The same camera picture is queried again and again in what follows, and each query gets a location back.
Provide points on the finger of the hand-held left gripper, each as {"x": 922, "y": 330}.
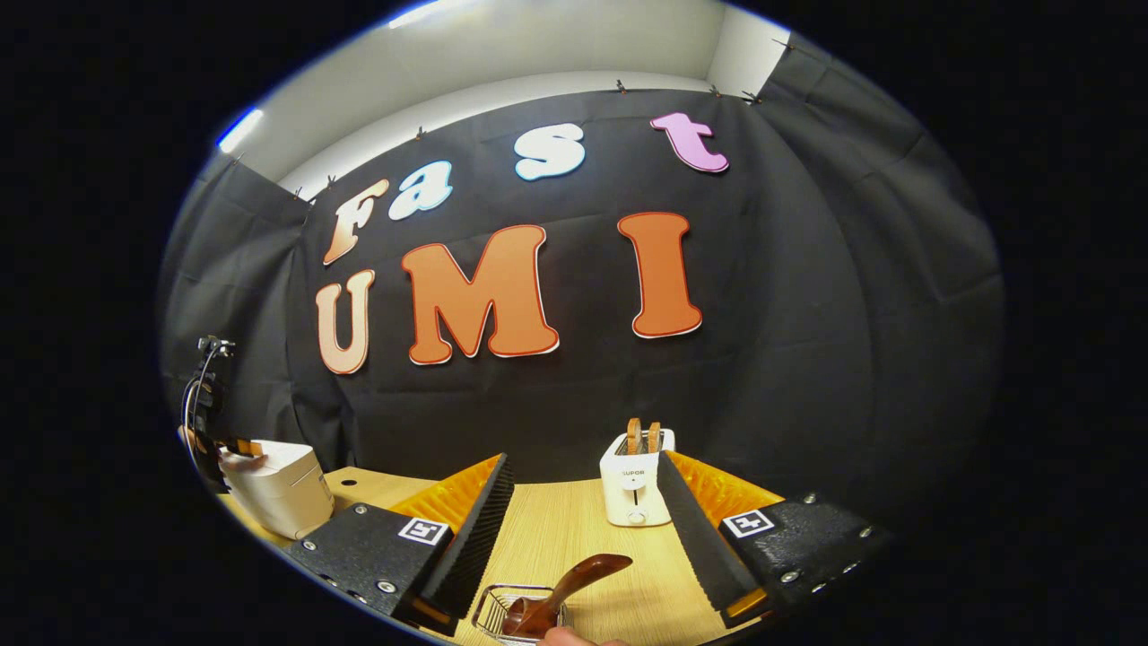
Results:
{"x": 249, "y": 447}

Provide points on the white rice cooker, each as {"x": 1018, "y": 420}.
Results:
{"x": 278, "y": 493}

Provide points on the ceiling light strip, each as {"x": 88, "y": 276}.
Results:
{"x": 240, "y": 131}

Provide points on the toast slice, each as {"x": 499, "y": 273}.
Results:
{"x": 634, "y": 436}
{"x": 655, "y": 437}

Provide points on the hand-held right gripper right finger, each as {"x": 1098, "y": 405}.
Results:
{"x": 700, "y": 547}

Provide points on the brown wooden spoon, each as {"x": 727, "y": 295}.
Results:
{"x": 574, "y": 579}

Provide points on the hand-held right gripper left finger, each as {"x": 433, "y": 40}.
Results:
{"x": 471, "y": 547}

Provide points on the white toaster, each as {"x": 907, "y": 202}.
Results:
{"x": 632, "y": 489}

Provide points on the black backdrop cloth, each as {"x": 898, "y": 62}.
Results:
{"x": 762, "y": 359}

